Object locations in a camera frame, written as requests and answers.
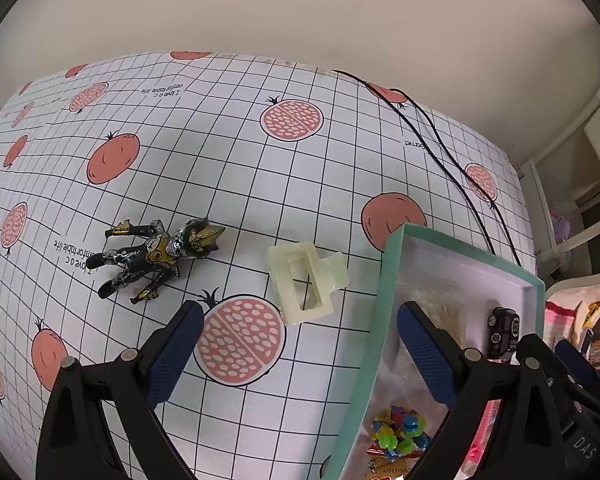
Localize pink white crochet mat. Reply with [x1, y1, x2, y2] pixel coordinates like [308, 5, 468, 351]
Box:
[542, 285, 600, 349]

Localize cream hair claw clip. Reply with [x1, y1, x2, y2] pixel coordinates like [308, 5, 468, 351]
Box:
[266, 242, 350, 326]

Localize black toy car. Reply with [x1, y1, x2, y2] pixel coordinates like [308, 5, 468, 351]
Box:
[486, 306, 520, 362]

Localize colourful plastic clips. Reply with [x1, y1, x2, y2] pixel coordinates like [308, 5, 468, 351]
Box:
[367, 405, 431, 462]

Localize pomegranate grid tablecloth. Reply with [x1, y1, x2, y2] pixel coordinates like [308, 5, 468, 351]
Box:
[0, 51, 535, 479]

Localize yellow orange snack bag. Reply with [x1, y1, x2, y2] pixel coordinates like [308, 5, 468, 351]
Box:
[582, 301, 600, 330]

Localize red yellow snack packet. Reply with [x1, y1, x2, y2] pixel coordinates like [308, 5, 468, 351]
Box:
[364, 445, 422, 480]

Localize cotton swab bag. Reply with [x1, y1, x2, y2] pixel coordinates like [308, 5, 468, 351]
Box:
[391, 285, 466, 390]

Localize black gold action figure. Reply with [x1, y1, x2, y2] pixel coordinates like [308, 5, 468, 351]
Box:
[85, 217, 225, 304]

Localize black cable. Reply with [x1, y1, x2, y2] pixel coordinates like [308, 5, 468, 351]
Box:
[331, 68, 522, 266]

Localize green rimmed white tray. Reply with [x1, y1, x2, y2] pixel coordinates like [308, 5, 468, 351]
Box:
[324, 224, 545, 479]

